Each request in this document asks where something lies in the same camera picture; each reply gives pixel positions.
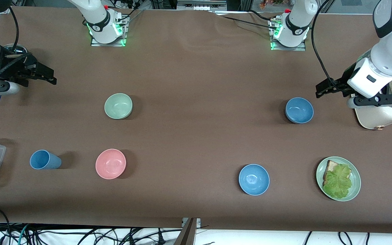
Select dark blue bowl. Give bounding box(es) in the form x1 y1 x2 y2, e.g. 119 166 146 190
285 97 314 124

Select green bowl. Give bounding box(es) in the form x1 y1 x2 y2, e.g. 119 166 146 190
104 93 133 120

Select pink bowl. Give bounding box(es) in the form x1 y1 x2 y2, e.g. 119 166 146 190
95 149 127 180

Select light blue bowl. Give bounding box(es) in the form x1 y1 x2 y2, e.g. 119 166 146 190
239 164 270 196

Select cream toaster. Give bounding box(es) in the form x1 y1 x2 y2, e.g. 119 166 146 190
355 76 392 130

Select bread slice under lettuce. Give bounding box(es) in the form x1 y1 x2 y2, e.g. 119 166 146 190
323 160 343 186

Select blue cup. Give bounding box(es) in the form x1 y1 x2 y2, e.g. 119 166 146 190
30 150 62 170

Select green lettuce leaf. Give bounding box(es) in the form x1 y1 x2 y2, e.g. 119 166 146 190
323 164 353 199

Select green plate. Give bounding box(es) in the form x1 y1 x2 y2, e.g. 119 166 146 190
316 157 361 202

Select brown table cover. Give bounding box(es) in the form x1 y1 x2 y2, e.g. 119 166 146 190
0 6 392 234

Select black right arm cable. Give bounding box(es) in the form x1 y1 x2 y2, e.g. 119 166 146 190
7 6 20 52

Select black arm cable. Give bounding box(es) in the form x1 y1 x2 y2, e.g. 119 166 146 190
311 0 345 94
7 6 20 52

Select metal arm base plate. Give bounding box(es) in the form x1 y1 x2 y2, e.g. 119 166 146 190
270 17 307 51
91 13 129 47

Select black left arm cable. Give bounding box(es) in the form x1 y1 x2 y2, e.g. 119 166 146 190
311 0 345 94

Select black cable across cover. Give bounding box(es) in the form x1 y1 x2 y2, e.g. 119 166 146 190
212 10 279 28

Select silver metal rail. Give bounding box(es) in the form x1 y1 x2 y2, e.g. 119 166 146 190
177 0 227 11

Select teal cable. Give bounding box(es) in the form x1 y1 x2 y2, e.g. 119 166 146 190
18 224 30 245

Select black floor cable tangle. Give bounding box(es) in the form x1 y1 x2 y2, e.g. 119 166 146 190
0 206 210 245

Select dark wedge post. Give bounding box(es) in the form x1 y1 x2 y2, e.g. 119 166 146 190
174 218 197 245

